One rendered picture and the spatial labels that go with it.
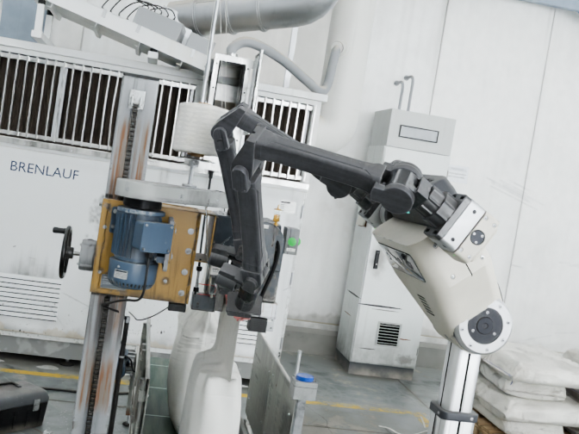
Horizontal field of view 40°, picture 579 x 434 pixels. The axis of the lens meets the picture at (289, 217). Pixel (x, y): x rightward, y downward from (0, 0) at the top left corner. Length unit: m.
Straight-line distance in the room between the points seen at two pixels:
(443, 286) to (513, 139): 5.46
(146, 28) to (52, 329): 2.06
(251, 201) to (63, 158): 3.51
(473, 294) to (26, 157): 3.86
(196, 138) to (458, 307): 0.95
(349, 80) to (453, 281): 4.00
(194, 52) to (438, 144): 2.34
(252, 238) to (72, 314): 3.54
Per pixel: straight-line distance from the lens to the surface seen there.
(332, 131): 5.82
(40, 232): 5.45
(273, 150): 1.85
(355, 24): 5.94
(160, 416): 3.61
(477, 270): 2.02
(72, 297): 5.49
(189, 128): 2.47
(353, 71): 5.89
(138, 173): 2.71
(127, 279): 2.48
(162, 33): 5.15
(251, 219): 2.02
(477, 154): 7.26
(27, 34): 6.35
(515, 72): 7.44
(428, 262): 1.97
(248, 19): 5.19
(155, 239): 2.41
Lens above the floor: 1.51
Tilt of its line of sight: 3 degrees down
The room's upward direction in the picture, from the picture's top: 9 degrees clockwise
